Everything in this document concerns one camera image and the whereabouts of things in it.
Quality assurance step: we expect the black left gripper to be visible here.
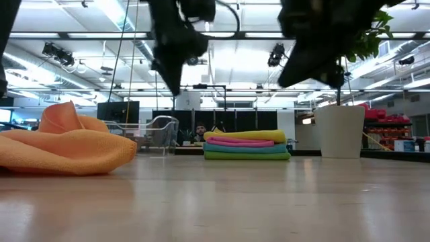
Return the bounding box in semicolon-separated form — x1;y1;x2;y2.
146;0;210;97

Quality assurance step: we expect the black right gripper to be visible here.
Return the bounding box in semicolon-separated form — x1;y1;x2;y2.
277;0;387;89

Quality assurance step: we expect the yellow microfiber towel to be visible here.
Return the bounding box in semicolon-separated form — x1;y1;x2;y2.
203;129;288;145

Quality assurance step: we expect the pink microfiber towel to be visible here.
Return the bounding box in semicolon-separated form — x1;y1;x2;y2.
206;136;275;148

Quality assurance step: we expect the blue microfiber towel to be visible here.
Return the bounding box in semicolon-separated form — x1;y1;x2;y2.
202;143;288;155

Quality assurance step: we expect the green microfiber towel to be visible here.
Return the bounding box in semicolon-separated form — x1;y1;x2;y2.
204;151;292;161

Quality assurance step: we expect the clear plastic bin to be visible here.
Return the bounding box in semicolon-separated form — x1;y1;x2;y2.
103;115;180;157

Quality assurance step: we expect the green leafy plant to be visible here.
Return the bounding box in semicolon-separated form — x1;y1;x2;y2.
335;9;394;107

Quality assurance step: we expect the person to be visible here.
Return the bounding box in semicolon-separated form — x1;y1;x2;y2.
193;123;208;143

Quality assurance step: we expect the black computer monitor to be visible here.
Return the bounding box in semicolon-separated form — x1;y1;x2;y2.
97;100;140;124

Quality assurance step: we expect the white plant pot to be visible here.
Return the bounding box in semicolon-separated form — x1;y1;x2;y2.
314;105;366;159

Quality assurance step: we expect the black room partition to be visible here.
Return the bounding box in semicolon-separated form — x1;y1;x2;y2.
153;110;279;149

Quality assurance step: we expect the yellow stick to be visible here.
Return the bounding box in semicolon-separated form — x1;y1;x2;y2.
361;131;392;152

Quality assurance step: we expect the blue and white box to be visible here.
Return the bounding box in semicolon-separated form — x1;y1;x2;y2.
394;139;416;153

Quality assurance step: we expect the hanging black cable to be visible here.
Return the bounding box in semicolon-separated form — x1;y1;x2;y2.
106;0;131;104

